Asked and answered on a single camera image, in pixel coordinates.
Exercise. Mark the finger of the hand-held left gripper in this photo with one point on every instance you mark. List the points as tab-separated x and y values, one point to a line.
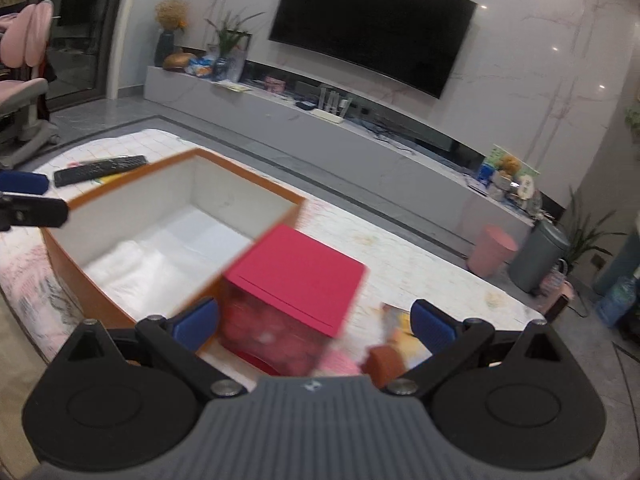
35	211
22	182

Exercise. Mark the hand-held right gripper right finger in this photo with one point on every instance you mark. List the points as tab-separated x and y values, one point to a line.
430	329

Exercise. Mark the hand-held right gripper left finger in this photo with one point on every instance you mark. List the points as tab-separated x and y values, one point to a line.
197	321

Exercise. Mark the brown plush toy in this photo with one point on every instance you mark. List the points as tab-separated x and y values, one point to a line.
387	366

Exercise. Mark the orange cardboard box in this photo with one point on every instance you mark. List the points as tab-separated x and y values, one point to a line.
165	230

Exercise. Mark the pink box with clear window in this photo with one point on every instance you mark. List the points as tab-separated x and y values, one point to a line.
300	270

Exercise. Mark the foil snack packet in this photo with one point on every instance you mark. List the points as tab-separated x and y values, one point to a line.
400	329

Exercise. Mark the black remote control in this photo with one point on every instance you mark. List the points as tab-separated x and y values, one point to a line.
100	167

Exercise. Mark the pink plush toy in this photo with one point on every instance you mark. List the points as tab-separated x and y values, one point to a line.
340	362

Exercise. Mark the grey pedal bin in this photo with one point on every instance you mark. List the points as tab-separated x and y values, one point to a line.
537	255

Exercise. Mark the pink office chair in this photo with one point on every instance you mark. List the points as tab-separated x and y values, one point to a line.
25	40

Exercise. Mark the glass sliding door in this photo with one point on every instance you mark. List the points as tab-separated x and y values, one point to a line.
80	35

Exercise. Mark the green potted floor plant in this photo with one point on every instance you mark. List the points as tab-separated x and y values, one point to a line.
587	235

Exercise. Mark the brown teddy bear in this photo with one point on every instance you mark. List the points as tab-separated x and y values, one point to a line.
509	163

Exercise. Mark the large blue water bottle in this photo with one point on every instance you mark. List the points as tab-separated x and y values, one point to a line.
616	302

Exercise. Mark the dark vase with dried flowers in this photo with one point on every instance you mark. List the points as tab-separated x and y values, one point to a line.
164	50

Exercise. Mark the brown round ornament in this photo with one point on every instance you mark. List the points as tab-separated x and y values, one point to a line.
179	61

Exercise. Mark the grey television console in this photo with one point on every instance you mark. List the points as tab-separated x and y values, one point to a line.
300	130

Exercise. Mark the white router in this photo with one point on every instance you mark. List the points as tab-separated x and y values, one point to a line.
331	116

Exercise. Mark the small pink box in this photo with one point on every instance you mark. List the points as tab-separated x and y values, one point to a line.
275	84

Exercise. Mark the green plant in glass vase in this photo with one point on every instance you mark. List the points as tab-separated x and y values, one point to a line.
229	42

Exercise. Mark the black wall television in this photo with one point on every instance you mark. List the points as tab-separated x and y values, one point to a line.
370	25

